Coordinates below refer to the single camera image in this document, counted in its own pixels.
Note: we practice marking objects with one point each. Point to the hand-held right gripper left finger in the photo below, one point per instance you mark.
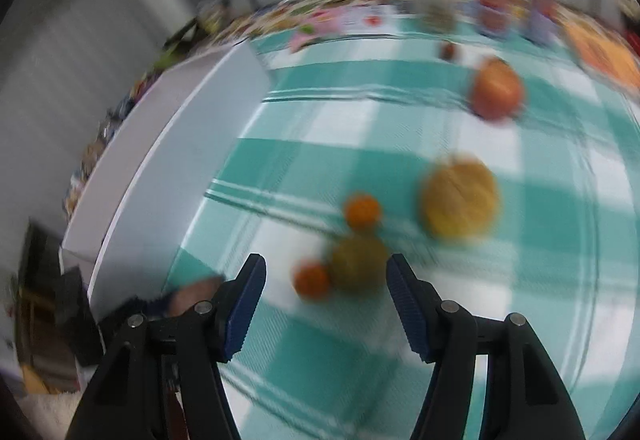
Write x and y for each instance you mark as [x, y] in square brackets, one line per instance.
[245, 307]

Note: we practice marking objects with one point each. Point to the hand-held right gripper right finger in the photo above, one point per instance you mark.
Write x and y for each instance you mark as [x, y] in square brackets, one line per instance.
[407, 307]

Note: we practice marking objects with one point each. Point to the green round fruit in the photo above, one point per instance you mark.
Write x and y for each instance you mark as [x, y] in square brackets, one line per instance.
[359, 262]

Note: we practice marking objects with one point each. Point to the small orange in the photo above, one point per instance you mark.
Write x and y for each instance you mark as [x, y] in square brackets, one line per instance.
[362, 211]
[312, 280]

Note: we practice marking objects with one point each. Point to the yellow melon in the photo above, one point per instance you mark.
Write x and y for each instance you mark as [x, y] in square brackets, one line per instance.
[460, 200]

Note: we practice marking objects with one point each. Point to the red apple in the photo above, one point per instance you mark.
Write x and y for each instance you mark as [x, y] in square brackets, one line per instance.
[497, 90]

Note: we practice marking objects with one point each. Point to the person's left hand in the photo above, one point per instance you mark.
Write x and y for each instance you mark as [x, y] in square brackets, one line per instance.
[192, 296]

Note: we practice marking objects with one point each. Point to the white board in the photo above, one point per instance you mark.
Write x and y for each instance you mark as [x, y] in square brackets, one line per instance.
[165, 160]

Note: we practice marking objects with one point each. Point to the green checked tablecloth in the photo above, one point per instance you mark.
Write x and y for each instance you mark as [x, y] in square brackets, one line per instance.
[350, 130]

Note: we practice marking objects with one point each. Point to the small dark red fruit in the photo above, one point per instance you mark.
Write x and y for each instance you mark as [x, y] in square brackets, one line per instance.
[448, 51]

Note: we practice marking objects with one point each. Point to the pink snack packet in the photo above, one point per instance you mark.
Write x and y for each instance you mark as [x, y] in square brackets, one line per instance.
[320, 28]

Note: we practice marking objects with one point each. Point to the clear plastic jar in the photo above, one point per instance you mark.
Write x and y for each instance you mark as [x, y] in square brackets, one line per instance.
[437, 10]

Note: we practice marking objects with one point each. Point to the printed food can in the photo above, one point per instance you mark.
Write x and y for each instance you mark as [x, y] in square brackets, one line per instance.
[492, 8]
[541, 15]

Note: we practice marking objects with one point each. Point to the orange book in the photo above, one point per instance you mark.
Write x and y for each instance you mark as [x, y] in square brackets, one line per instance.
[600, 50]

